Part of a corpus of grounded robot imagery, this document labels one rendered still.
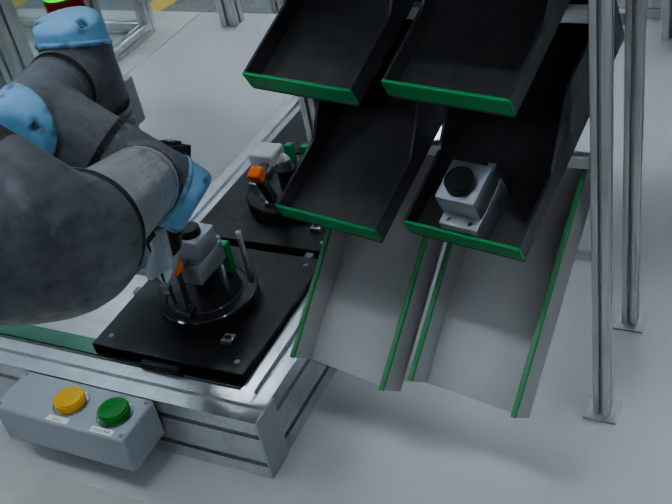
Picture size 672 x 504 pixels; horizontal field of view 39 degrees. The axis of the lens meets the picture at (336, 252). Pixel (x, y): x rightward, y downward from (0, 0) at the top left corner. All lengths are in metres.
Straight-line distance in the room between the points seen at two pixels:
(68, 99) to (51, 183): 0.40
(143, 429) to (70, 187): 0.67
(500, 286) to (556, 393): 0.23
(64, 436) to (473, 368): 0.52
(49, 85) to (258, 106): 1.09
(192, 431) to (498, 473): 0.38
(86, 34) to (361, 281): 0.42
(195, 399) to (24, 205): 0.67
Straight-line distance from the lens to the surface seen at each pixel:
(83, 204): 0.59
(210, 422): 1.19
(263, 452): 1.18
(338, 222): 0.99
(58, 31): 1.02
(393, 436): 1.23
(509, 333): 1.07
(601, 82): 0.96
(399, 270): 1.11
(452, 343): 1.09
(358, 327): 1.13
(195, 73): 2.25
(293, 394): 1.22
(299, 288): 1.30
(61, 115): 0.96
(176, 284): 1.25
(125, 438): 1.19
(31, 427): 1.30
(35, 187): 0.57
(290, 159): 1.50
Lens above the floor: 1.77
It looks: 36 degrees down
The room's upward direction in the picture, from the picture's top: 12 degrees counter-clockwise
